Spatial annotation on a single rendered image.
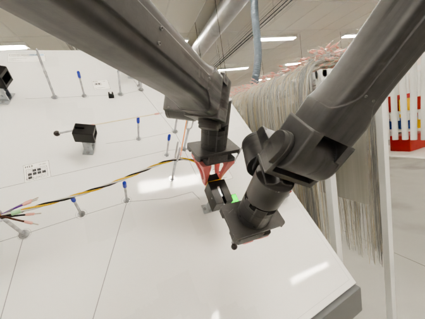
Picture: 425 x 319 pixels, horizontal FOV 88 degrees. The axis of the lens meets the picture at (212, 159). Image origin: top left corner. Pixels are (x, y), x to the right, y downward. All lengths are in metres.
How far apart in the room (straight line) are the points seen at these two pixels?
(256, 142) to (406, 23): 0.21
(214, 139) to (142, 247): 0.27
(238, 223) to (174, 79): 0.26
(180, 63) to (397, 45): 0.20
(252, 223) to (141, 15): 0.31
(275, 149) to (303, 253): 0.40
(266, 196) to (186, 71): 0.19
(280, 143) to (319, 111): 0.05
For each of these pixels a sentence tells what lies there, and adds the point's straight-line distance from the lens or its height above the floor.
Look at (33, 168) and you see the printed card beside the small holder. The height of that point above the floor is 1.27.
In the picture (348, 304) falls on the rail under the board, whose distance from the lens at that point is 0.68.
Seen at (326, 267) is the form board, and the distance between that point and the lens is 0.66.
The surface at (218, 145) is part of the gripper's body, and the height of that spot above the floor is 1.26.
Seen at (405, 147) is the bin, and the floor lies 0.70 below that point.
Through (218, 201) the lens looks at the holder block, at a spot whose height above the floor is 1.14.
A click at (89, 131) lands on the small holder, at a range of 0.60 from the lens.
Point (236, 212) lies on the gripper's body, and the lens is 0.40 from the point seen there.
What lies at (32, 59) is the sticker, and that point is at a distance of 0.98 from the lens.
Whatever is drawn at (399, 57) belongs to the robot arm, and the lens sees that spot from 0.29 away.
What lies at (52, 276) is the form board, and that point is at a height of 1.08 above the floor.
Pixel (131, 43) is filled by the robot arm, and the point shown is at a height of 1.36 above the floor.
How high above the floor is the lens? 1.30
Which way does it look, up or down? 8 degrees down
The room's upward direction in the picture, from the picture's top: 10 degrees counter-clockwise
